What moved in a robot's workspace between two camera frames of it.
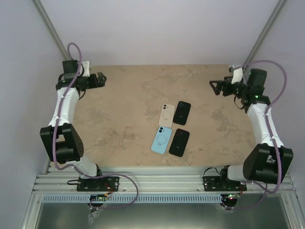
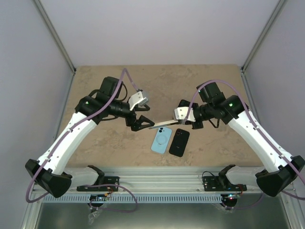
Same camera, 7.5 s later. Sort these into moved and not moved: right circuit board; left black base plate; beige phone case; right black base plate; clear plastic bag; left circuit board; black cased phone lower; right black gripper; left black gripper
Moved: right black gripper; left black gripper; beige phone case
Not moved: right black base plate; left circuit board; black cased phone lower; right circuit board; left black base plate; clear plastic bag
